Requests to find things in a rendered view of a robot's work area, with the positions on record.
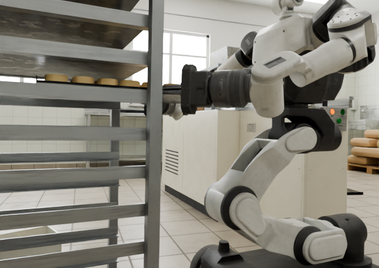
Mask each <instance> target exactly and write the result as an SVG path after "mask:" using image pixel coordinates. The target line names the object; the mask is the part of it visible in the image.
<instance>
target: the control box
mask: <svg viewBox="0 0 379 268"><path fill-rule="evenodd" d="M312 108H318V109H321V108H323V109H325V111H326V112H327V114H328V115H329V116H330V118H331V119H332V120H333V122H334V123H335V125H337V126H338V127H339V129H340V131H347V108H341V107H321V106H312ZM331 109H334V114H333V115H332V114H331V113H330V111H331ZM342 109H344V111H345V114H344V115H342V114H341V110H342ZM338 118H340V119H341V123H340V124H338V123H337V119H338Z"/></svg>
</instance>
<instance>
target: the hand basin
mask: <svg viewBox="0 0 379 268"><path fill-rule="evenodd" d="M351 110H357V100H353V101H352V108H351ZM348 130H363V138H365V135H364V133H365V131H366V130H379V104H378V105H368V106H360V120H349V121H348Z"/></svg>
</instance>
